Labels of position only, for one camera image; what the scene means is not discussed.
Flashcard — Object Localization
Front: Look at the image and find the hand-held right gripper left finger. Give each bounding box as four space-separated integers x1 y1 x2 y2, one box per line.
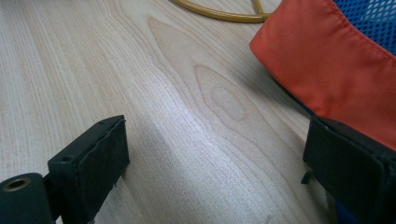
47 114 131 224

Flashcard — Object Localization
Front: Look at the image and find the orange and blue mesh garment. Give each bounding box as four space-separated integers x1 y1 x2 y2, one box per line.
248 0 396 224

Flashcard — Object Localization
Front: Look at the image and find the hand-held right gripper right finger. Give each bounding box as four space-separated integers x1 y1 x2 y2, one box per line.
301 116 396 224

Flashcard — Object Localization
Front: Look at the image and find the yellow clothes hanger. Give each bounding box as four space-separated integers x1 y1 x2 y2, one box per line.
171 0 273 24

